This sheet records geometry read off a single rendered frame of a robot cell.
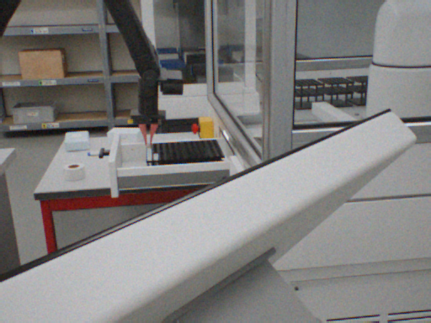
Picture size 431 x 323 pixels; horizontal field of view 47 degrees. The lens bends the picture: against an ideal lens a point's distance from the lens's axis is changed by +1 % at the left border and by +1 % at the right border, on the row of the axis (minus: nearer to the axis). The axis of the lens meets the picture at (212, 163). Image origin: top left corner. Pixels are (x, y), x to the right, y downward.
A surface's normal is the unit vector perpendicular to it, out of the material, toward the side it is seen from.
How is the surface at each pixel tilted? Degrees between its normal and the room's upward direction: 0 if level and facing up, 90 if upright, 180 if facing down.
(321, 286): 90
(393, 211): 90
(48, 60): 88
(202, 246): 40
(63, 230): 90
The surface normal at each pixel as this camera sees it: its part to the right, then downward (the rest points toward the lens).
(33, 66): 0.11, 0.31
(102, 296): 0.46, -0.60
